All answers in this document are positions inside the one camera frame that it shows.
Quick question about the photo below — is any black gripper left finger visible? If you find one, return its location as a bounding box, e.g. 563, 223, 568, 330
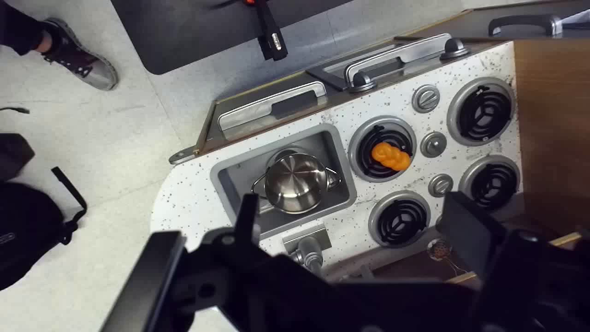
100, 228, 186, 332

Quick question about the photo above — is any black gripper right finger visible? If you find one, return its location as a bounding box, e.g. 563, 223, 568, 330
434, 190, 513, 278

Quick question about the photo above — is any orange plastic bread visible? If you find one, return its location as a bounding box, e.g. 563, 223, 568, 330
371, 142, 413, 173

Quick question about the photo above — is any grey toy sink basin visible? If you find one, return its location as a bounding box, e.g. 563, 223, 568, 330
209, 123, 358, 238

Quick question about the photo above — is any silver metal pot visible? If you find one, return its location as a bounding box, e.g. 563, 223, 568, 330
251, 147, 343, 217

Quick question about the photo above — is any black round stove burner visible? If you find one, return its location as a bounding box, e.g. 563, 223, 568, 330
446, 77, 517, 147
349, 116, 419, 184
367, 190, 434, 247
459, 155, 524, 212

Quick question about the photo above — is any grey round stove knob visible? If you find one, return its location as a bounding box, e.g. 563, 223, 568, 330
410, 83, 443, 114
419, 129, 448, 160
426, 171, 456, 199

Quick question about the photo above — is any wooden toy kitchen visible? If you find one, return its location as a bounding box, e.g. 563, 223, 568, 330
150, 0, 590, 284

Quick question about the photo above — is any black backpack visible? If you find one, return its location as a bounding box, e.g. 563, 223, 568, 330
0, 131, 89, 291

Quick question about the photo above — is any silver toy faucet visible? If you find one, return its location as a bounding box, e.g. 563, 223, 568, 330
282, 226, 334, 273

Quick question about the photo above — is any dark grey sneaker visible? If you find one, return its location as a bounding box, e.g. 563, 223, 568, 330
43, 16, 120, 92

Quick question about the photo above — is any black orange bar clamp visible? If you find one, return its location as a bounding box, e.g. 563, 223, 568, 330
245, 0, 290, 62

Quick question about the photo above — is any dark trouser leg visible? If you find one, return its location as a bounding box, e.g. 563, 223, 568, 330
0, 0, 57, 57

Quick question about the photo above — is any silver oven door handle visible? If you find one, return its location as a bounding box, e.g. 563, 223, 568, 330
343, 33, 472, 94

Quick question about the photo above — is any silver cabinet door handle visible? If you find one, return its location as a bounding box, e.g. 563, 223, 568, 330
218, 79, 328, 134

